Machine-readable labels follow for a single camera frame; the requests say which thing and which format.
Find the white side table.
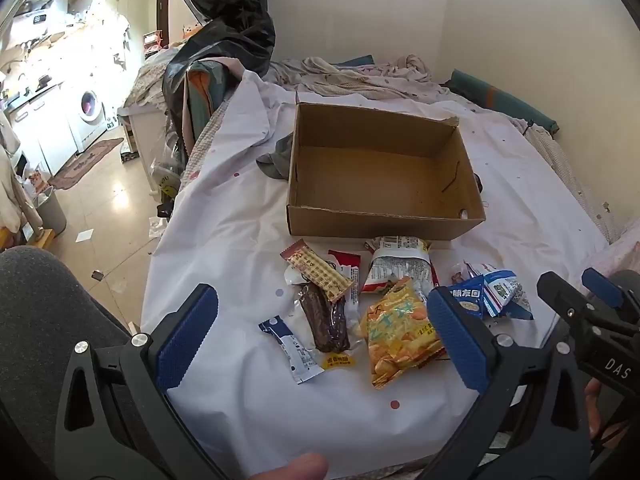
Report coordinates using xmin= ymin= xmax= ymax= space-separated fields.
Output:
xmin=117 ymin=105 xmax=168 ymax=196

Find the white printed bed sheet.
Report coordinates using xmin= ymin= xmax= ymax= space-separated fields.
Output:
xmin=140 ymin=70 xmax=612 ymax=477

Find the grey trash bin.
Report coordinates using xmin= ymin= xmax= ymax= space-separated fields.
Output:
xmin=32 ymin=186 xmax=68 ymax=236

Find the red white snack packet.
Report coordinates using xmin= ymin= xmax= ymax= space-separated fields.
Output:
xmin=327 ymin=249 xmax=362 ymax=306

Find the white purple snack packet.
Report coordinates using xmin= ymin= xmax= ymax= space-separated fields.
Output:
xmin=452 ymin=260 xmax=496 ymax=282

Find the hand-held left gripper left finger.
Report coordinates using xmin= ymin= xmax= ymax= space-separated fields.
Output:
xmin=54 ymin=282 xmax=236 ymax=480

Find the crumpled floral blanket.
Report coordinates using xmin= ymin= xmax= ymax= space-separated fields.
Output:
xmin=265 ymin=54 xmax=451 ymax=103

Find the white kitchen cabinet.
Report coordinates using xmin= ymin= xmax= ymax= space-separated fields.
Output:
xmin=5 ymin=85 xmax=78 ymax=176

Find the teal orange folded quilt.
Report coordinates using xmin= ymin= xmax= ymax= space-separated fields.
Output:
xmin=182 ymin=57 xmax=246 ymax=156

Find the hanging beige garment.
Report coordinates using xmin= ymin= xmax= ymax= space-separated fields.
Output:
xmin=0 ymin=110 xmax=43 ymax=235

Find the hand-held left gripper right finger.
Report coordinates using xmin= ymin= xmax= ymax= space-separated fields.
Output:
xmin=420 ymin=285 xmax=601 ymax=480

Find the tan wafer snack packet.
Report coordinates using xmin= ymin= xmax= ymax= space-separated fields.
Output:
xmin=280 ymin=240 xmax=355 ymax=303

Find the silver yellow-topped snack packet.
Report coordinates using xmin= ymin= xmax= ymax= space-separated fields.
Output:
xmin=361 ymin=236 xmax=435 ymax=295

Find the person's right hand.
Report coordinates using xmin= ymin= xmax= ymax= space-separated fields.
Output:
xmin=582 ymin=377 xmax=632 ymax=453

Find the grey cloth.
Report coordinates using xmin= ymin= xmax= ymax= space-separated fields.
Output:
xmin=256 ymin=132 xmax=296 ymax=181

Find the blue banded white packet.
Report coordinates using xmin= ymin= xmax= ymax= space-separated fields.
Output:
xmin=480 ymin=270 xmax=535 ymax=321

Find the green pillow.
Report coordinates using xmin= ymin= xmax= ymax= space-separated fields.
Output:
xmin=445 ymin=67 xmax=560 ymax=136

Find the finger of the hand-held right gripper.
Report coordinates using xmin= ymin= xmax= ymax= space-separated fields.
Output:
xmin=537 ymin=271 xmax=601 ymax=328
xmin=582 ymin=268 xmax=627 ymax=311

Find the blue snack packet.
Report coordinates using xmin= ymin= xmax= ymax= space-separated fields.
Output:
xmin=447 ymin=275 xmax=488 ymax=321

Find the black garbage bag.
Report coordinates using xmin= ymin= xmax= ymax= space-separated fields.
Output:
xmin=162 ymin=0 xmax=277 ymax=126

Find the brown meat stick packet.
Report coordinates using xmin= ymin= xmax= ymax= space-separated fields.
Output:
xmin=284 ymin=265 xmax=365 ymax=372

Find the white washing machine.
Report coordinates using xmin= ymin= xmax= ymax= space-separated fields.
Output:
xmin=65 ymin=77 xmax=108 ymax=151

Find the cardboard box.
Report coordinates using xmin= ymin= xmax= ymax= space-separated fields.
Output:
xmin=286 ymin=102 xmax=487 ymax=242

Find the small white blue packet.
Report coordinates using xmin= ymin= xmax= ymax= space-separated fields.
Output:
xmin=258 ymin=316 xmax=325 ymax=385

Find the person's left hand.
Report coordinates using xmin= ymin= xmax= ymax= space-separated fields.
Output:
xmin=247 ymin=452 xmax=330 ymax=480

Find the yellow chip packet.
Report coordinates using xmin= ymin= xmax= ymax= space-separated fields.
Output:
xmin=366 ymin=276 xmax=448 ymax=390

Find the brown door mat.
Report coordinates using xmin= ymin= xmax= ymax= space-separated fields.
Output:
xmin=47 ymin=137 xmax=125 ymax=191

